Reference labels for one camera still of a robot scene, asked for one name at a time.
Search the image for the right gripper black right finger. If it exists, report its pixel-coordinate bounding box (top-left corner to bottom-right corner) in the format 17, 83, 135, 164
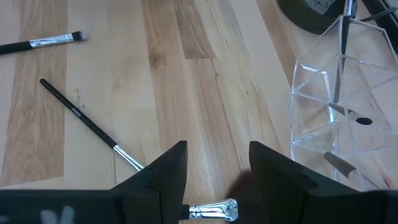
248, 141, 398, 224

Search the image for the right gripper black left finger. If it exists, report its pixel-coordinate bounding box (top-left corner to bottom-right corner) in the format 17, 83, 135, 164
0, 140, 188, 224

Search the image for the short brown kabuki brush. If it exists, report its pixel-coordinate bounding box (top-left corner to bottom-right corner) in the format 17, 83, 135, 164
179, 169, 261, 224

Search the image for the long thin black makeup brush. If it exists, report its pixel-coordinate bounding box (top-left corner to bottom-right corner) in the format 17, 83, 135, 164
39, 78, 146, 173

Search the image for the thick-handled silver-ferrule makeup brush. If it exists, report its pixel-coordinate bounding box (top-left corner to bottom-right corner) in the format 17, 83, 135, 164
0, 30, 88, 56

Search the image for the clear acrylic brush organizer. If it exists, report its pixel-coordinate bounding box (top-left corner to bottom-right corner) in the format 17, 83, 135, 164
289, 15, 398, 192

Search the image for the black gooseneck camera stand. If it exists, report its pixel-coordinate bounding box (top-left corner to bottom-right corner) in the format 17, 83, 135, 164
276, 0, 358, 35

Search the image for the black table edge frame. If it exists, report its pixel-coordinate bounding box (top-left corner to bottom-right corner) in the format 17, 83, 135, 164
362, 0, 398, 52

